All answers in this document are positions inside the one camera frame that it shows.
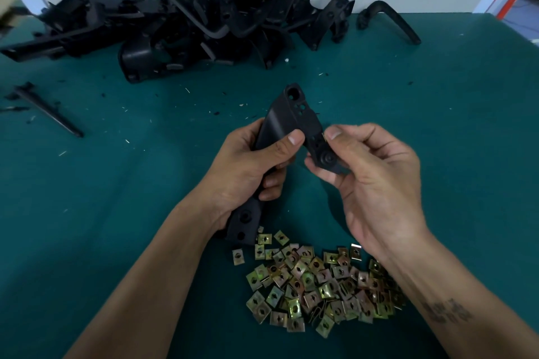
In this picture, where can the person's left hand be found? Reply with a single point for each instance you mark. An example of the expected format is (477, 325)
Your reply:
(236, 174)

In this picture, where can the person's right hand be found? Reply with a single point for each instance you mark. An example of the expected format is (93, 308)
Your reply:
(383, 190)

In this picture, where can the pile of brass clip nuts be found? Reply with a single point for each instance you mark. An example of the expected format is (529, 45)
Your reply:
(324, 283)

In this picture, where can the pile of black plastic brackets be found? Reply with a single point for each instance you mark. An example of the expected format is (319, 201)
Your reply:
(194, 18)

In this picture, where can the person's right forearm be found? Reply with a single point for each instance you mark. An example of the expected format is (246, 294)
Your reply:
(472, 304)

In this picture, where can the person's left forearm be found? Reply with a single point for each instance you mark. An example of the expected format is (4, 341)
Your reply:
(143, 296)

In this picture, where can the green table cloth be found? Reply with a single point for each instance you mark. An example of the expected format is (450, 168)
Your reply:
(472, 119)

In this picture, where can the thin black plastic strip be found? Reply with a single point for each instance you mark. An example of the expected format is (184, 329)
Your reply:
(46, 109)

